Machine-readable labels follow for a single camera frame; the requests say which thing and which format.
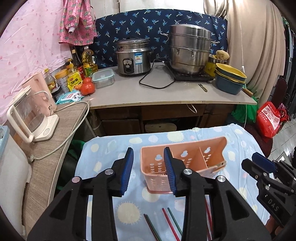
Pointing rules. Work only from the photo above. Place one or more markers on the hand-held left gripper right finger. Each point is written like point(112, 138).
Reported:
point(170, 171)

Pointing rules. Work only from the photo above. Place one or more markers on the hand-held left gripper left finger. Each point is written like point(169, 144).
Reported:
point(128, 171)

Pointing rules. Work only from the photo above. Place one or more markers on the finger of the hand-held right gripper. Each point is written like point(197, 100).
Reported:
point(263, 162)
point(285, 171)

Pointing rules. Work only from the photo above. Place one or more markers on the pink perforated utensil holder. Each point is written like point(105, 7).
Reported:
point(196, 150)

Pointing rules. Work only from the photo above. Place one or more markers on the green chopstick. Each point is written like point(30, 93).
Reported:
point(153, 229)
point(174, 221)

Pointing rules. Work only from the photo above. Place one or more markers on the dark red chopstick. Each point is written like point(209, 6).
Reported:
point(208, 217)

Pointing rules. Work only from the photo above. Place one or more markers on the blue printed blanket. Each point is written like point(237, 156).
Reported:
point(104, 150)

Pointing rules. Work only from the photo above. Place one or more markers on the red plastic bag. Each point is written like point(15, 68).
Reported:
point(269, 118)

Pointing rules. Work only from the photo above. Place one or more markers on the wooden stool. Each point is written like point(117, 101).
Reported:
point(159, 127)

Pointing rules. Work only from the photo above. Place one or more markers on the green plastic bag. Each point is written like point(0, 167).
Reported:
point(242, 111)

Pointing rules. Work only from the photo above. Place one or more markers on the wooden desk grey top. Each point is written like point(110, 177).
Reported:
point(161, 95)

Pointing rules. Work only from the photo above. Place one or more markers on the wood-grain side counter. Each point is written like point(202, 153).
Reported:
point(46, 166)

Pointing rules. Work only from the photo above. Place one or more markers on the blue square bowl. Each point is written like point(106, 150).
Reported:
point(227, 87)

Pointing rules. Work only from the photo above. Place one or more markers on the large red tomato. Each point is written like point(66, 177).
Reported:
point(87, 89)

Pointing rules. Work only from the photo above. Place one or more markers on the wet wipes pack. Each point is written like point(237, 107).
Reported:
point(69, 97)

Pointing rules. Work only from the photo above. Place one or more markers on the black induction cooker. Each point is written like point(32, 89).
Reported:
point(185, 77)

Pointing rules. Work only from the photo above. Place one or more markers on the clear food container teal lid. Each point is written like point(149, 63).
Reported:
point(103, 77)

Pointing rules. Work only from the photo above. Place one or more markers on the yellow square bowl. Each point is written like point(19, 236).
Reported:
point(231, 69)

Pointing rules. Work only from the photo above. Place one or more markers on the small red tomato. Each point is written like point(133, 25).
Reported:
point(87, 80)

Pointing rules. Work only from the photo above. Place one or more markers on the yellow enamel pot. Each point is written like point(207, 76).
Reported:
point(209, 67)

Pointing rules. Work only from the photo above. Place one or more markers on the glass kettle white base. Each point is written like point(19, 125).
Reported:
point(30, 120)

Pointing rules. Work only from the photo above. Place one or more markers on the yellow tin can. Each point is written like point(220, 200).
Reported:
point(61, 81)

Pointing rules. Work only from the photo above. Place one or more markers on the steel rice cooker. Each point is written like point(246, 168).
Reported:
point(134, 58)

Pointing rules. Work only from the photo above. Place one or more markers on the tan loofah scrubber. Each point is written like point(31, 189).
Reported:
point(222, 55)

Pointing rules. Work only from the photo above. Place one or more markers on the cooking oil bottle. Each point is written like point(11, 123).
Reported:
point(89, 62)

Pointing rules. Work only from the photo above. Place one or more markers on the beige curtain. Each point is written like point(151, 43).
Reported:
point(254, 46)

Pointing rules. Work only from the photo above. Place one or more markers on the white foam box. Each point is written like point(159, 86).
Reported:
point(11, 173)

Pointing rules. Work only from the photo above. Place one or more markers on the brown bottle yellow cap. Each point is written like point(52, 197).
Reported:
point(49, 80)

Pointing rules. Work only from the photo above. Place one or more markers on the steel steamer pot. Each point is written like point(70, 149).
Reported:
point(189, 51)

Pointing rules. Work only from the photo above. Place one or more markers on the dark sauce bottle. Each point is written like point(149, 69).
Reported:
point(74, 58)

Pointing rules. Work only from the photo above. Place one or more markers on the pink plastic jug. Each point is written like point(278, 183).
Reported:
point(38, 81)

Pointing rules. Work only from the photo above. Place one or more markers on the light blue container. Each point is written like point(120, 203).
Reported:
point(3, 134)

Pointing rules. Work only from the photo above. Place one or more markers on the navy palm-print cloth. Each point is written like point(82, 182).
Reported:
point(138, 25)

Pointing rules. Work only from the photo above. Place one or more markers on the pink pineapple-print garment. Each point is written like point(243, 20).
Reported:
point(76, 20)

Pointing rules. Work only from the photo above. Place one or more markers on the pink dotted cloth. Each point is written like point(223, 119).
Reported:
point(27, 41)

